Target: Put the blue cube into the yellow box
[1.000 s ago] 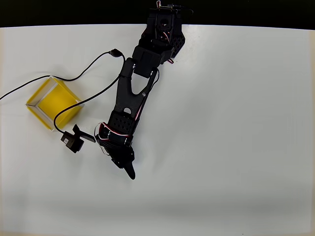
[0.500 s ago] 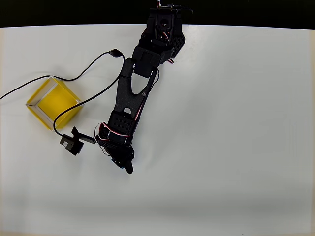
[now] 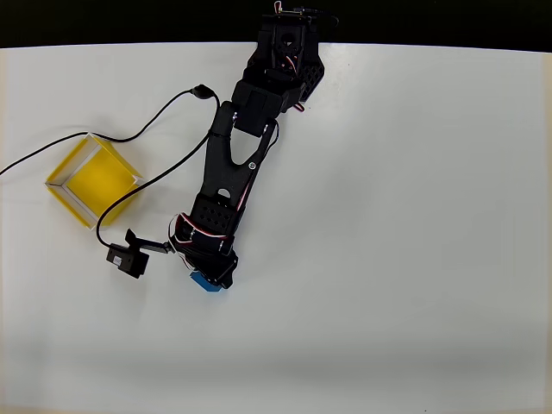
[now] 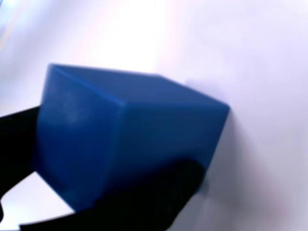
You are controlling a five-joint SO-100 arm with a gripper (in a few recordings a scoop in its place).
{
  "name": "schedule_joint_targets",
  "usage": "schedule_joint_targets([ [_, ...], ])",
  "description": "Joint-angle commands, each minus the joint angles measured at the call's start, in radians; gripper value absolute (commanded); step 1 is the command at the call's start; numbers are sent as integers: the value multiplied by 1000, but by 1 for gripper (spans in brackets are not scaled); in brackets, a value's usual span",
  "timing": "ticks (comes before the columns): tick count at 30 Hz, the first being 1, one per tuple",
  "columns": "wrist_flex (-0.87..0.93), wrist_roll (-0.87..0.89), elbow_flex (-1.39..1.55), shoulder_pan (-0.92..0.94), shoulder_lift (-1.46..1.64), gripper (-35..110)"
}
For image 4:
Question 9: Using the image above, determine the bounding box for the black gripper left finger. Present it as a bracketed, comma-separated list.
[0, 105, 43, 205]

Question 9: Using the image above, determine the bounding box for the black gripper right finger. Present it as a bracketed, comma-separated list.
[19, 160, 206, 231]

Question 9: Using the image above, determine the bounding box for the blue cube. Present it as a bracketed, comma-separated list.
[32, 63, 231, 215]

